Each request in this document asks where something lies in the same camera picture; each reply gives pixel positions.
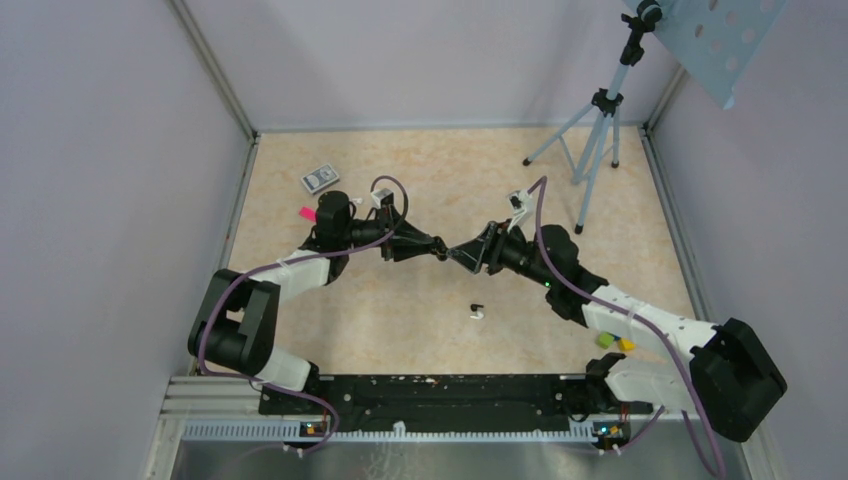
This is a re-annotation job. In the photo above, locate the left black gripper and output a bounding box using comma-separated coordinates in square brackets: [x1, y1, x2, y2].
[340, 204, 434, 262]

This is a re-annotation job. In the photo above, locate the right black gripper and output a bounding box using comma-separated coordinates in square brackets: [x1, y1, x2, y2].
[447, 219, 556, 289]

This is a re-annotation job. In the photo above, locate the black round charging case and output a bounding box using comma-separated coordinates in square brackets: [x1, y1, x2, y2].
[431, 237, 449, 262]

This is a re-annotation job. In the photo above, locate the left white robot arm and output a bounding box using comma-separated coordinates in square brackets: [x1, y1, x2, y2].
[187, 189, 447, 414]

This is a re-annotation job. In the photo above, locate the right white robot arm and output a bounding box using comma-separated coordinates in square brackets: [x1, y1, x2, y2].
[447, 222, 787, 443]

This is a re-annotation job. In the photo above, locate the black and white earbud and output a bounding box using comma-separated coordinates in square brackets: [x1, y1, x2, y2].
[470, 303, 485, 320]

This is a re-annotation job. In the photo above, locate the pink marker strip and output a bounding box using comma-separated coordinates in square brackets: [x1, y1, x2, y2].
[298, 207, 316, 223]

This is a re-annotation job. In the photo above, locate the grey card box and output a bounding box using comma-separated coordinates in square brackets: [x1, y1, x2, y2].
[300, 163, 340, 195]

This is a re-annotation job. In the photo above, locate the grey tripod stand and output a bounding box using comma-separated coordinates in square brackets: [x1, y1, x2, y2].
[522, 0, 664, 234]

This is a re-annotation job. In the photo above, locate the green cube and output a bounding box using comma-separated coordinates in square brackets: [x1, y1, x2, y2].
[595, 332, 617, 349]

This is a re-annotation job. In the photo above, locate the yellow cube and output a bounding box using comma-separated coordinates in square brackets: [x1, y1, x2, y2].
[617, 338, 636, 352]

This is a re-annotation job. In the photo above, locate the perforated blue metal plate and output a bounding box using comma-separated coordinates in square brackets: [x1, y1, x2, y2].
[624, 0, 787, 110]

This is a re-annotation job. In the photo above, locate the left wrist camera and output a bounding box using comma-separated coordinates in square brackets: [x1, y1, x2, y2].
[370, 188, 395, 210]

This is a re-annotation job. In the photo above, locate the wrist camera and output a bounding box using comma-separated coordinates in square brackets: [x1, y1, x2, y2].
[507, 189, 535, 232]
[370, 188, 395, 210]

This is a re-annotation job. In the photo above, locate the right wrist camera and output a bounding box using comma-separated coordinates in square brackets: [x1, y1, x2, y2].
[507, 189, 535, 232]

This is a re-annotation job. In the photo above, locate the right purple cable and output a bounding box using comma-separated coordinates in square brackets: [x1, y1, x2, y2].
[527, 176, 727, 480]

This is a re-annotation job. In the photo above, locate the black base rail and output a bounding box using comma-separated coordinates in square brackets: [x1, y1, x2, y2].
[258, 374, 653, 433]

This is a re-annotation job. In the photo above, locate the white comb cable duct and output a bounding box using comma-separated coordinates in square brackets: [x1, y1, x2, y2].
[182, 420, 597, 444]

